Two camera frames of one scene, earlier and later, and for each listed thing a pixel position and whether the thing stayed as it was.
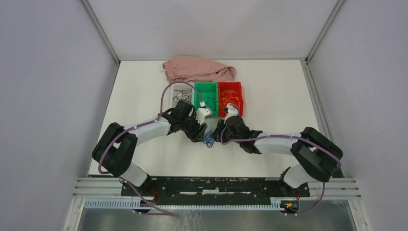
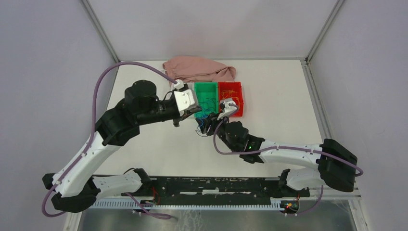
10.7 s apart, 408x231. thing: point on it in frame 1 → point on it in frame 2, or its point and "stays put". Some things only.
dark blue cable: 214,99 stays put
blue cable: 209,138 → 203,115
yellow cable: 229,96 stays put
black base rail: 216,189 stays put
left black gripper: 197,135 → 187,113
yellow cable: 229,96 stays put
